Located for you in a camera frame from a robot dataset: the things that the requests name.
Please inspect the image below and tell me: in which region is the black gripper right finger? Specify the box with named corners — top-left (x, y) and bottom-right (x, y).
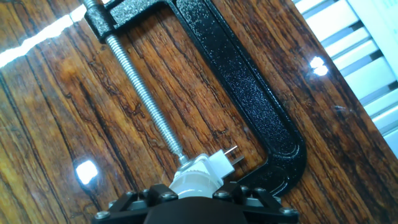
top-left (213, 182), bottom-right (300, 224)

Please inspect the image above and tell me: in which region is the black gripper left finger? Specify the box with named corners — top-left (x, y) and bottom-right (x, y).
top-left (91, 183), bottom-right (180, 224)

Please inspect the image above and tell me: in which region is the white light bulb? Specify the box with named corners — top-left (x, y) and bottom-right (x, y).
top-left (169, 161), bottom-right (224, 199)

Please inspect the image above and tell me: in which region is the white bulb socket adapter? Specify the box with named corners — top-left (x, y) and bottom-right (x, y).
top-left (178, 145), bottom-right (246, 187)

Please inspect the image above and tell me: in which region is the brown wooden board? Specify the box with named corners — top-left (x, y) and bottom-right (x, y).
top-left (0, 0), bottom-right (398, 224)

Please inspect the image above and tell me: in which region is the black C-clamp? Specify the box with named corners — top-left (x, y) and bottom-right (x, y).
top-left (82, 0), bottom-right (308, 197)

